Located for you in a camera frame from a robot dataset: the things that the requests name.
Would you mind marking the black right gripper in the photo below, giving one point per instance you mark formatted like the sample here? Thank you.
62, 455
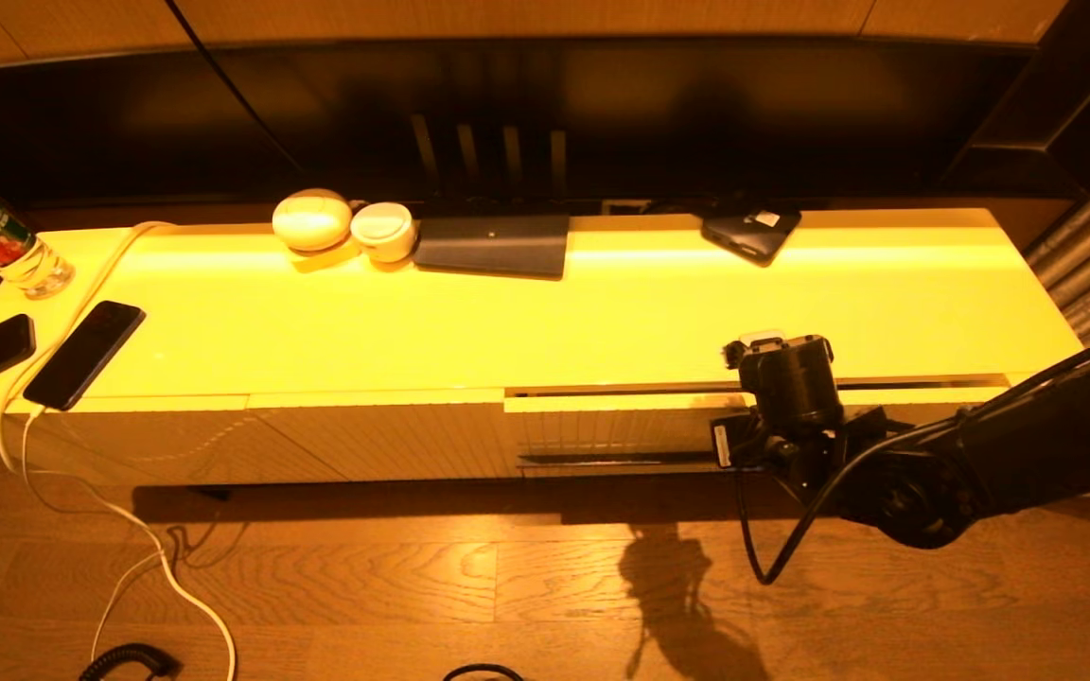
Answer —
739, 443

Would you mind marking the cream white drawer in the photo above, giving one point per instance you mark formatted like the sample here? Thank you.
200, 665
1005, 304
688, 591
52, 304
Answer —
602, 426

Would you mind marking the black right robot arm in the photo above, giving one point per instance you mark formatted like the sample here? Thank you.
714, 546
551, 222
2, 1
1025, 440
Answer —
1028, 454

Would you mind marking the beige wooden cabinet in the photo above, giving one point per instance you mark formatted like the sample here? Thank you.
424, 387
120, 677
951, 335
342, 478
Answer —
413, 331

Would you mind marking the small black labelled device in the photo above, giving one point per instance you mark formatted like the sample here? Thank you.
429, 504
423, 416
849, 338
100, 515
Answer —
751, 236

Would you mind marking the dark grey flat box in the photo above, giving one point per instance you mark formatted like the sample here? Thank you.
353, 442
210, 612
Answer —
493, 244

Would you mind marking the black television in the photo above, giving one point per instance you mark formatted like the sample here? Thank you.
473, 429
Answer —
696, 104

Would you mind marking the white round lidded cup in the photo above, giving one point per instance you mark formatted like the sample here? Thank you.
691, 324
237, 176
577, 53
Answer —
382, 230

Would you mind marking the white oval case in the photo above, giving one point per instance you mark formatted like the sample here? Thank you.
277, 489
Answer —
310, 222

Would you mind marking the dark wooden shelf unit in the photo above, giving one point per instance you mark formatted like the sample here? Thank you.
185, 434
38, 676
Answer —
1075, 95

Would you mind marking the black smartphone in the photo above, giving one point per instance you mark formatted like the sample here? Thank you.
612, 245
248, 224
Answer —
81, 355

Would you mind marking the clear bottle with colourful label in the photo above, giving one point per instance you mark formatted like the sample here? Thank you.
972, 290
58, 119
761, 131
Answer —
6, 251

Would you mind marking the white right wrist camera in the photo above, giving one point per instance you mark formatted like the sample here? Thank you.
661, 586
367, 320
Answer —
761, 339

